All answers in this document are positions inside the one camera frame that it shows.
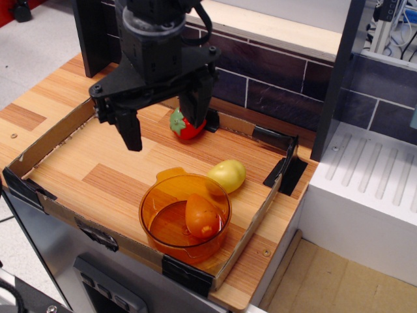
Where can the taped cardboard fence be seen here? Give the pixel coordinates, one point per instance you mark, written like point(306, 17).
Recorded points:
point(62, 162)

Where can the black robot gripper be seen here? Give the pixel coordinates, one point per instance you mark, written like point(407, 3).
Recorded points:
point(163, 54)

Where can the orange plastic toy carrot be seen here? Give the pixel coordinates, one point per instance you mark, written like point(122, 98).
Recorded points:
point(202, 218)

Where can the dark grey vertical post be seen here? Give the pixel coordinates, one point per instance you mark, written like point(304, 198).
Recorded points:
point(351, 45)

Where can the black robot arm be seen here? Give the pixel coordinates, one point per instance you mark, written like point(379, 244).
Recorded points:
point(164, 54)

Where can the grey toy oven front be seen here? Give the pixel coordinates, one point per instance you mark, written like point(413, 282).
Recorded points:
point(104, 293)

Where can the red plastic toy strawberry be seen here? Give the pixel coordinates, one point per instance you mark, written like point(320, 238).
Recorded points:
point(182, 128)

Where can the yellow plastic toy potato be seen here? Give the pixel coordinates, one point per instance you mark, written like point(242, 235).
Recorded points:
point(230, 174)

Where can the white toy sink drainboard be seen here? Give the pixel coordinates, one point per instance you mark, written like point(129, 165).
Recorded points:
point(361, 202)

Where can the dark grey left post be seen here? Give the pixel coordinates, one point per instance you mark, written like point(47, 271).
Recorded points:
point(96, 25)

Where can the transparent orange plastic pot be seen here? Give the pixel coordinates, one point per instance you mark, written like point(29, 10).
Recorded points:
point(162, 215)

